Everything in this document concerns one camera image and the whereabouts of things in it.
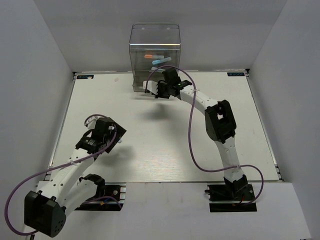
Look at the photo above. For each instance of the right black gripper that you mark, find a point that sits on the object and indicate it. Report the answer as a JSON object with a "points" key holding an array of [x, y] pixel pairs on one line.
{"points": [[159, 94]]}

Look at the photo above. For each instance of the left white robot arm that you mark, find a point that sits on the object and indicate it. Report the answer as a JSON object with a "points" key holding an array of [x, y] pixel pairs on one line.
{"points": [[47, 209]]}

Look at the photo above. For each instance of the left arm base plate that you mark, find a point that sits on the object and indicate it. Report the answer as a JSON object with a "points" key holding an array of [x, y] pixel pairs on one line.
{"points": [[109, 197]]}

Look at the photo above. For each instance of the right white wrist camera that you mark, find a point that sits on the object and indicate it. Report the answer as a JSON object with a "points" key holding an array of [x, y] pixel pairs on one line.
{"points": [[150, 87]]}

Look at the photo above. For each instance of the blue cap highlighter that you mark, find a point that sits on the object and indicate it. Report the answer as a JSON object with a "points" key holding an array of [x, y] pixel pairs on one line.
{"points": [[162, 60]]}

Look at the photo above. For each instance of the orange cap highlighter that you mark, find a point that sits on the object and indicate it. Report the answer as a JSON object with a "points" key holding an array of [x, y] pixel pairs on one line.
{"points": [[155, 57]]}

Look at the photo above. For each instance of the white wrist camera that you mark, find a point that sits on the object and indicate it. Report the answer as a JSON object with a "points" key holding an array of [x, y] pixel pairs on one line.
{"points": [[90, 121], [150, 87]]}

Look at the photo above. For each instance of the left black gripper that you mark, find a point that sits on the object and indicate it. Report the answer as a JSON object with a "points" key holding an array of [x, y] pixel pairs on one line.
{"points": [[120, 132]]}

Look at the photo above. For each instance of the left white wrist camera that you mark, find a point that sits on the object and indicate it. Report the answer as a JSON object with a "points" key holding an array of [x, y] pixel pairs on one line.
{"points": [[90, 121]]}

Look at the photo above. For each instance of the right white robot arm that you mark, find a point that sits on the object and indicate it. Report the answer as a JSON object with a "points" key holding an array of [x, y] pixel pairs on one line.
{"points": [[220, 124]]}

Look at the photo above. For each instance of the clear plastic drawer organizer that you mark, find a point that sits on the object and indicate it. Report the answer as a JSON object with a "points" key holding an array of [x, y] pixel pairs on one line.
{"points": [[152, 38]]}

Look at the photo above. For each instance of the green cap highlighter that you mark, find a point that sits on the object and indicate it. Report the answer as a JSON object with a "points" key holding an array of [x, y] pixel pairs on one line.
{"points": [[157, 69]]}

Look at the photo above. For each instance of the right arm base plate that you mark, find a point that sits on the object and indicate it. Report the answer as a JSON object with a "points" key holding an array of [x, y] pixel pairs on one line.
{"points": [[221, 199]]}

